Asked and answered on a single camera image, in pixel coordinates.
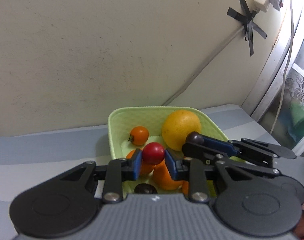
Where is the red cherry tomato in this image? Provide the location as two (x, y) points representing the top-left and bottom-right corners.
(142, 142), (165, 165)

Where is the black tape cross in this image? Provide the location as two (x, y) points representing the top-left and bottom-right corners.
(227, 0), (268, 56)

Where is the large yellow orange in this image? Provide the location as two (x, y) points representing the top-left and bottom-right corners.
(161, 109), (201, 151)

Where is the grey wall cable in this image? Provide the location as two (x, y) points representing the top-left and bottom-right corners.
(162, 27), (244, 107)

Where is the dark tomato in basket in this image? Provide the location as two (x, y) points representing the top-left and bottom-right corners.
(134, 183), (157, 194)

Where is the orange cherry tomato with stem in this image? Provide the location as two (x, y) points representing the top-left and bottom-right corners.
(129, 126), (149, 146)

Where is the white cable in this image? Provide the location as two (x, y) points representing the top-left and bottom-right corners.
(269, 0), (296, 133)

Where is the dark purple cherry tomato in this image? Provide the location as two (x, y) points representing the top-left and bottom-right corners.
(186, 132), (204, 145)

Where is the window frame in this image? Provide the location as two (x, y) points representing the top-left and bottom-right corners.
(241, 7), (304, 121)

